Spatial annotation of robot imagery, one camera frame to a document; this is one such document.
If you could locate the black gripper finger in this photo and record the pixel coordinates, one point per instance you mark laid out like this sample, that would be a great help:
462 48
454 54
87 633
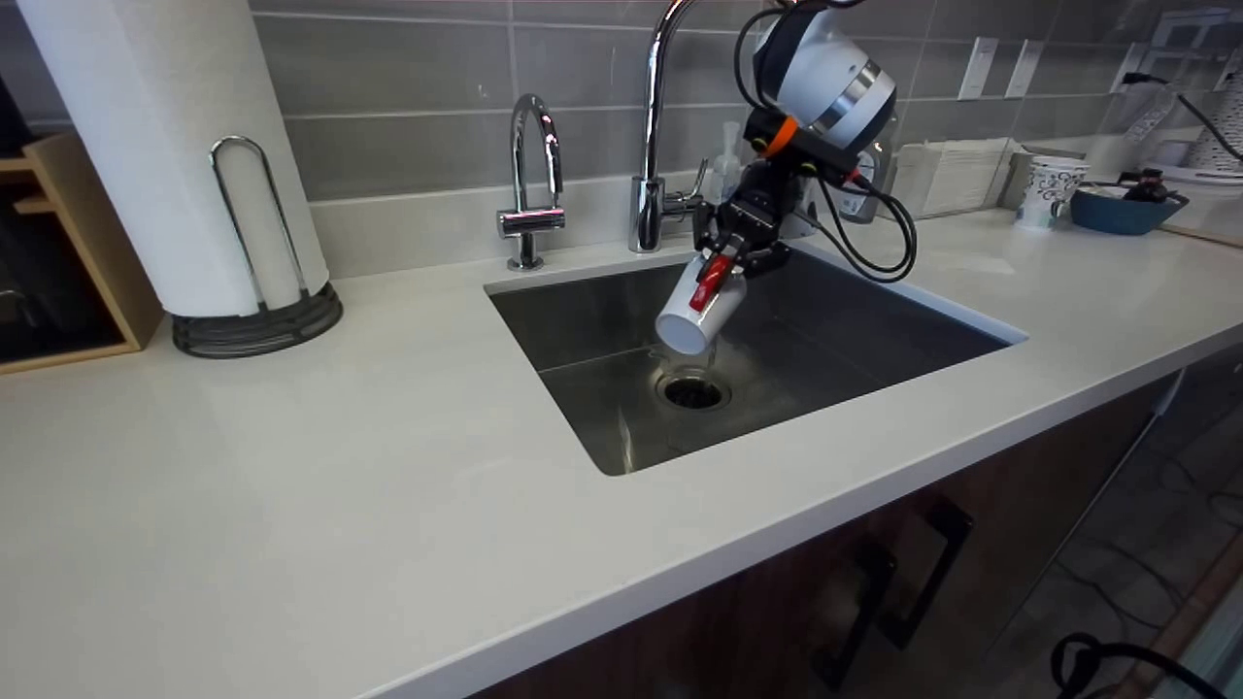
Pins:
704 251
762 260

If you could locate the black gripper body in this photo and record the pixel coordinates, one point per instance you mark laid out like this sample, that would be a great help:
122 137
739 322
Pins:
744 202

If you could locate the white mug red interior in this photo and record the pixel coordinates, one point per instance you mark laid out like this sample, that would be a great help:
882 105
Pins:
702 303

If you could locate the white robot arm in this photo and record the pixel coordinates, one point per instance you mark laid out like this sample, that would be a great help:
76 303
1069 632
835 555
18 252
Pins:
818 105

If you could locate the stainless steel sink basin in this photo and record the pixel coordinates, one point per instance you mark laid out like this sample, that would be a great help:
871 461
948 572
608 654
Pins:
803 340

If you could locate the black sink drain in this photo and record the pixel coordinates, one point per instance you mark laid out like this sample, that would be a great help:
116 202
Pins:
694 391

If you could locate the tall chrome kitchen faucet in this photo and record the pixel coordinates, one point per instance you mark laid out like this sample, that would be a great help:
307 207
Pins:
650 200

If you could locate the clear acrylic stand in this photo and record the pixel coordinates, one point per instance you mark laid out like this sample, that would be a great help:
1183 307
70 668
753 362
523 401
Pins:
952 175

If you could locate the blue bowl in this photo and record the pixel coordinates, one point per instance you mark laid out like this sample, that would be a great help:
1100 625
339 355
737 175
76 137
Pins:
1120 211

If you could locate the white paper towel roll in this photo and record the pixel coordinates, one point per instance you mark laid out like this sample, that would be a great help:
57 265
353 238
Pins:
153 85

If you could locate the wooden box shelf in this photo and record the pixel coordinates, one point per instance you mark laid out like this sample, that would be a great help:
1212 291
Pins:
67 260

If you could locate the black cabinet handle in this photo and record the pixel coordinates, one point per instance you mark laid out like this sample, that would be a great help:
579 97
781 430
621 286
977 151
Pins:
920 563
848 612

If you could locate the black wire towel holder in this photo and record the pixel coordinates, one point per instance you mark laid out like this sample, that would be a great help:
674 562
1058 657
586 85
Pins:
267 326

